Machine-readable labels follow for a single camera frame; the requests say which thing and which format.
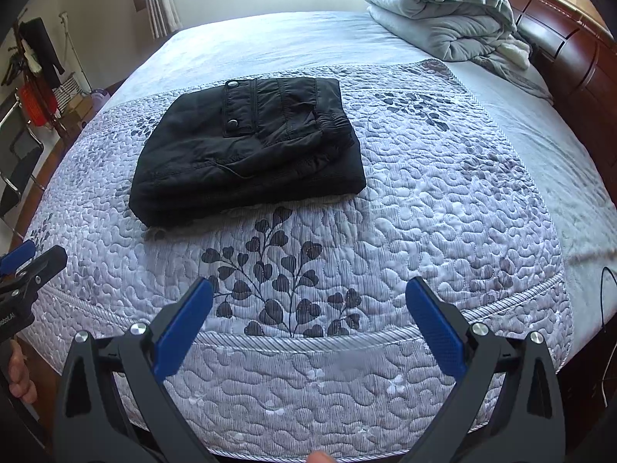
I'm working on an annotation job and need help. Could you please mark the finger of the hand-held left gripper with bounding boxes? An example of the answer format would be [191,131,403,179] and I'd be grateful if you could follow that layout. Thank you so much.
[0,240,37,275]
[0,245,68,300]

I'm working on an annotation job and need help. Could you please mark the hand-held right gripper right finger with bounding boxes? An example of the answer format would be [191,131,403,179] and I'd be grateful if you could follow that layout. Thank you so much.
[405,277,567,463]

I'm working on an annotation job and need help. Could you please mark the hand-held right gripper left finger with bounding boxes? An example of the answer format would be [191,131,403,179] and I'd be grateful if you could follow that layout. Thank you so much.
[53,277,215,463]

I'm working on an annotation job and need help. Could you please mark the black pants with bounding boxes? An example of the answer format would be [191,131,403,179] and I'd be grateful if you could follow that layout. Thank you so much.
[129,77,367,227]

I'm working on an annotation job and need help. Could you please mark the person's left hand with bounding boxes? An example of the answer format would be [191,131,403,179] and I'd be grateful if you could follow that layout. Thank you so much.
[0,338,39,406]

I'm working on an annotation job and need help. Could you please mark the black chrome-framed chair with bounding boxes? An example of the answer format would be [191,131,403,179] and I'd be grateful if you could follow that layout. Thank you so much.
[0,101,46,218]

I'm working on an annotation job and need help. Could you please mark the red basket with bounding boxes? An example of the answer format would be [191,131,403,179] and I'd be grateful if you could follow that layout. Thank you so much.
[19,83,55,127]

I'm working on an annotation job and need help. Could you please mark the stacked cardboard boxes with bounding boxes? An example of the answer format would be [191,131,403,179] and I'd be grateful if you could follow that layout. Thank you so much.
[59,91,94,127]

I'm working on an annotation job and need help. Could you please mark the hanging black garment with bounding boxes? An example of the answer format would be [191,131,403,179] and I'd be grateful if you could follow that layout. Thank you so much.
[18,17,66,88]

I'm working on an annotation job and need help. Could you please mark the white curtain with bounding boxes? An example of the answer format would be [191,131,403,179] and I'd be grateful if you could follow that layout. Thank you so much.
[142,0,181,39]

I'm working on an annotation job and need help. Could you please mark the white fluffy cloth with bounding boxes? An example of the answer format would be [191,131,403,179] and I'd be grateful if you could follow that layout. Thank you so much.
[496,39,533,69]

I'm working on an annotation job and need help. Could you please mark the dark wooden headboard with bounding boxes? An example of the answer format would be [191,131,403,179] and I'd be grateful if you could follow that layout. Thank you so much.
[487,0,617,232]

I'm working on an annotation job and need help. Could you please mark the folded grey duvet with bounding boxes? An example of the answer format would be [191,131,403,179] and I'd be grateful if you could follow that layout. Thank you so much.
[352,0,555,104]

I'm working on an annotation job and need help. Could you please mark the black cable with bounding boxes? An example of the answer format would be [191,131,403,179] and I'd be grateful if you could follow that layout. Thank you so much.
[597,265,617,335]

